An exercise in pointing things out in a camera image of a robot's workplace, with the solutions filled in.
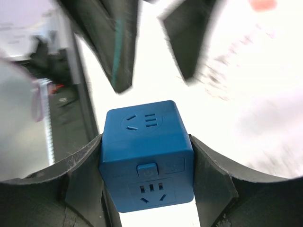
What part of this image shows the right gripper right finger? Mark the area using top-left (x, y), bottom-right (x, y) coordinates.
top-left (189, 135), bottom-right (303, 227)

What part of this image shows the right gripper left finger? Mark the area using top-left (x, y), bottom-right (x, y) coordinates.
top-left (0, 136), bottom-right (121, 227)

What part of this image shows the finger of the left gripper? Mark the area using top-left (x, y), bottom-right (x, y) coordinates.
top-left (59, 0), bottom-right (139, 94)
top-left (160, 0), bottom-right (222, 84)

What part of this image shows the blue cube socket adapter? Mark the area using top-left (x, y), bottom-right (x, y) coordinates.
top-left (98, 100), bottom-right (194, 213)

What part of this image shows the pink plug adapter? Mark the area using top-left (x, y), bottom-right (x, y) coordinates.
top-left (249, 0), bottom-right (277, 12)

